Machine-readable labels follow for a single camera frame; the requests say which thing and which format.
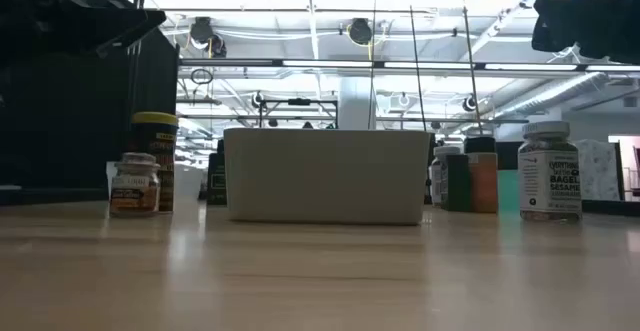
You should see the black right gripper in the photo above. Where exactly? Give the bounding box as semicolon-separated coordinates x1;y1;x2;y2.
530;0;640;65

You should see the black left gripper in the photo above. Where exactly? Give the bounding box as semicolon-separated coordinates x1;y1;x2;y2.
0;0;167;60

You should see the brown spice bottle yellow lid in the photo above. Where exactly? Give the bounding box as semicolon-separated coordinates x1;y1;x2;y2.
130;111;180;214

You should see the bagel seasoning jar white lid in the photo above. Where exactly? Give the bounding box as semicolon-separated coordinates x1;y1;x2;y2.
517;120;584;223

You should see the small glass jar cork lid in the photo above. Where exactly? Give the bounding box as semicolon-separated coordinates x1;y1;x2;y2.
108;151;163;219

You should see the dark green spice tin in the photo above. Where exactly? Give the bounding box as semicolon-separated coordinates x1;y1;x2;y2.
206;151;228;206
443;153;472;213

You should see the orange spice bottle black lid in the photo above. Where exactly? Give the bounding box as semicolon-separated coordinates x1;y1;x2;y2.
463;135;499;215

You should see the white-label supplement bottle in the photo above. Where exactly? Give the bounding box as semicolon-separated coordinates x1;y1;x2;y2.
429;145;462;207

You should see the black background panel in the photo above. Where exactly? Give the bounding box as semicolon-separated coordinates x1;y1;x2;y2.
496;140;524;172

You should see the white floral patterned panel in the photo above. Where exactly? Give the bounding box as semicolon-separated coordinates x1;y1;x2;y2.
579;138;622;202

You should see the clear plastic bin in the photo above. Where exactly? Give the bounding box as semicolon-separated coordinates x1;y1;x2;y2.
105;160;206;201

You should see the teal plastic bin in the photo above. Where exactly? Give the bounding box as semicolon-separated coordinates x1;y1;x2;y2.
497;169;521;213

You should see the long ceiling light bar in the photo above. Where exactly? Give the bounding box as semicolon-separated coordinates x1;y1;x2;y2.
178;58;640;72

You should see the white building column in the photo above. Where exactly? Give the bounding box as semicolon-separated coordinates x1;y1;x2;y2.
338;75;377;131

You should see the pale grey plastic bin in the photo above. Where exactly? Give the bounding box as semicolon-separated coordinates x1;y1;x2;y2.
223;128;431;226

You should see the silver ventilation duct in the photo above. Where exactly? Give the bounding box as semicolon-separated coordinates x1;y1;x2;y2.
492;72;614;118

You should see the black ceiling cable reel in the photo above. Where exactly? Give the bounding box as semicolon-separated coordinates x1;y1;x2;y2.
188;15;229;60
347;17;375;47

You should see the yellow hanging cable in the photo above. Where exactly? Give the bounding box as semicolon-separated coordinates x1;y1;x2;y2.
458;0;486;137

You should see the black hanging cable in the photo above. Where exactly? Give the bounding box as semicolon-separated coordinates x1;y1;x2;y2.
404;0;428;132

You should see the black metal gantry frame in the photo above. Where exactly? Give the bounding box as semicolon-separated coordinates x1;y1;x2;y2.
258;98;339;130

